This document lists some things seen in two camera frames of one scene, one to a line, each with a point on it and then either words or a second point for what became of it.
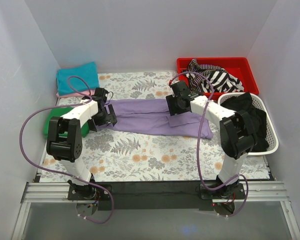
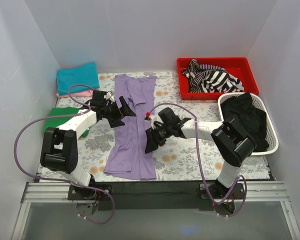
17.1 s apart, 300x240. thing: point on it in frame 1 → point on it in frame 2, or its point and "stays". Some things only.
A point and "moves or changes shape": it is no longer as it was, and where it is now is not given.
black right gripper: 173,105 → 155,136
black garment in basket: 244,102 stays
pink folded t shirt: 90,92 stays
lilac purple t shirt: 152,116 moves or changes shape
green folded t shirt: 58,112 stays
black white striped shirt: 210,79 stays
